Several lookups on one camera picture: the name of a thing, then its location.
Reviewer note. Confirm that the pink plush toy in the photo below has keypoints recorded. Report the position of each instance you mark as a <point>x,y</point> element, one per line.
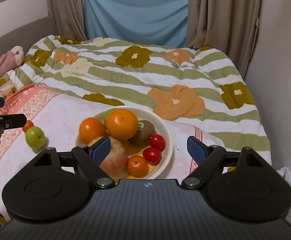
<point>5,62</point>

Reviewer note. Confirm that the medium orange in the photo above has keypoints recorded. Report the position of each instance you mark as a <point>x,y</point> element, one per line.
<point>91,130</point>

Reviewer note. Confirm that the tissue packet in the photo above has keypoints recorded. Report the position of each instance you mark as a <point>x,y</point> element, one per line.
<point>6,90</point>

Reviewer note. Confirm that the floral striped blanket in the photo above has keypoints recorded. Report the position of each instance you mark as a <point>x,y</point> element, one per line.
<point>135,80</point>

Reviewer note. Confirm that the small tangerine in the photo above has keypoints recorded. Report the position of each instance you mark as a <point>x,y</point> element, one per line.
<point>137,166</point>
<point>28,126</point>

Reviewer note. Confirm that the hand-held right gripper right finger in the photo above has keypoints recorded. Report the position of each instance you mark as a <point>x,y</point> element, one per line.
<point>195,151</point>

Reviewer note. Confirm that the red yellow apple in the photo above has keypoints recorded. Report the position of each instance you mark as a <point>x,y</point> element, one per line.
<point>116,160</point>

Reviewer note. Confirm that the small green apple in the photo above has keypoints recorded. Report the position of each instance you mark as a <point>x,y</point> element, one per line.
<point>35,138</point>

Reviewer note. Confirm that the beige headboard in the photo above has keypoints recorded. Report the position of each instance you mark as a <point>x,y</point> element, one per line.
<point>23,32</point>

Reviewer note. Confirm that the beige curtain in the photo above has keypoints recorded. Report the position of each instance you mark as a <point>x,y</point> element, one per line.
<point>223,17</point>
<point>65,7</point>

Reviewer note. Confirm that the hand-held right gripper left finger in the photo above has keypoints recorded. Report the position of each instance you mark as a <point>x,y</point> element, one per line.
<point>100,150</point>

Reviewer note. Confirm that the pink floral towel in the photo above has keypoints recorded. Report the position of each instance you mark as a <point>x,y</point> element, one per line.
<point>60,110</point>

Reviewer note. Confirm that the blue cloth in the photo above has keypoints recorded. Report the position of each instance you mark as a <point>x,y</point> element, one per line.
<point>135,12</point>

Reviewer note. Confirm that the cream cartoon print plate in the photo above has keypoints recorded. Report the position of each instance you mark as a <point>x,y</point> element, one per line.
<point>164,130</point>

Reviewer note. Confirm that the red cherry tomato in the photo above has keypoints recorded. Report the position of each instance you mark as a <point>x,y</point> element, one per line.
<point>157,142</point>
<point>152,155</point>

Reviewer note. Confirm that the white plastic bag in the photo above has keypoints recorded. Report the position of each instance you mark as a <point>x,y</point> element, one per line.
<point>285,173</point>

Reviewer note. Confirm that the brown kiwi with sticker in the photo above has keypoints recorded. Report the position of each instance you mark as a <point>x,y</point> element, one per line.
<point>145,135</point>

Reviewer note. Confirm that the large orange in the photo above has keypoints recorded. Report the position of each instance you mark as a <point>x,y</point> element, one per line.
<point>121,124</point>

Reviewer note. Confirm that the large green apple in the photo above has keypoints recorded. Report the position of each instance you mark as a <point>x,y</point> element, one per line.
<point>107,116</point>

